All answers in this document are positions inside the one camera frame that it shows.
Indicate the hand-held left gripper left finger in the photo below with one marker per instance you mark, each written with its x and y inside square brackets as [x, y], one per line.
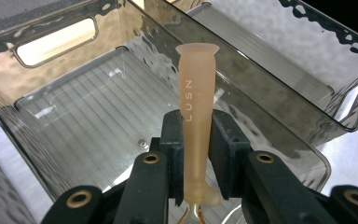
[174, 149]

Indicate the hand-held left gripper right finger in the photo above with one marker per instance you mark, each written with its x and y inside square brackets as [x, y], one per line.
[227, 149]

